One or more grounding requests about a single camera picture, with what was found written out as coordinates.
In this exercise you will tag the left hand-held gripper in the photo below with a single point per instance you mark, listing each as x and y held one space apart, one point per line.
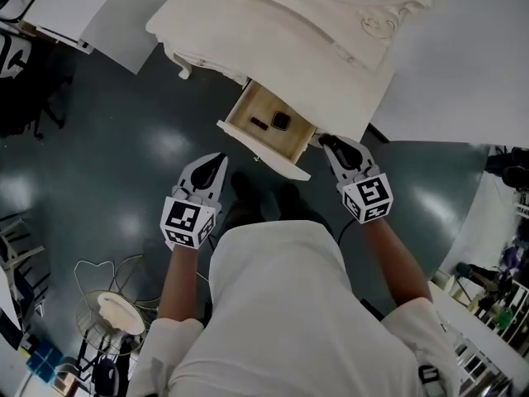
184 221

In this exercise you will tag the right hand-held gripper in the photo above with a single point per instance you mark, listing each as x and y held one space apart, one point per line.
369 197

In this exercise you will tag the dark red lipstick makeup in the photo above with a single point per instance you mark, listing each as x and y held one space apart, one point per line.
259 123

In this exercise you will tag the dark square compact makeup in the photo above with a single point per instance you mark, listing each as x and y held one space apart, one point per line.
280 121

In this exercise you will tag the cream wooden drawer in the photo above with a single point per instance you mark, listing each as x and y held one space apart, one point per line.
270 132

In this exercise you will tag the person's right forearm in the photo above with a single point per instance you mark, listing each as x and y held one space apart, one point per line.
392 259

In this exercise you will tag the person's left forearm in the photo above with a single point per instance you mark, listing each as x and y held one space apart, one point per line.
177 279

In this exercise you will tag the person's left black shoe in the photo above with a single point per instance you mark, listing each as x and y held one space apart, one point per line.
240 184

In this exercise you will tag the person's black shoe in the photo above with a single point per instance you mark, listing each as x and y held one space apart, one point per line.
289 194
240 184

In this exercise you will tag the person's dark trousers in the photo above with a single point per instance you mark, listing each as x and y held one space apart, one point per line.
248 211

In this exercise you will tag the person's right black shoe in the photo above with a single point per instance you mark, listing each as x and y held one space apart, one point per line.
289 194

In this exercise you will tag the cream carved dressing table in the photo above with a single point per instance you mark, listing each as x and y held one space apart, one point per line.
289 44

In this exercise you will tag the person's white shirt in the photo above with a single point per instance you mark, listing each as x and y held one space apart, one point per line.
289 312

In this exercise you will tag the cream stool cushion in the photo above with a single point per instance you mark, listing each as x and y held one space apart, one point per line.
120 314

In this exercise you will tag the white flat board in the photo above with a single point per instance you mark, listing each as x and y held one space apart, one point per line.
111 19

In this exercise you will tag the black office chair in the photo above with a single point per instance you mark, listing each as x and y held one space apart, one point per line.
25 85

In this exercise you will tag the green bottle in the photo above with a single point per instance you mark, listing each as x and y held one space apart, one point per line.
502 317

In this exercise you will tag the white side table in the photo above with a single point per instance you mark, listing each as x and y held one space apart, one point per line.
483 345

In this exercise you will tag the blue box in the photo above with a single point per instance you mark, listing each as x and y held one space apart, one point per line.
44 362

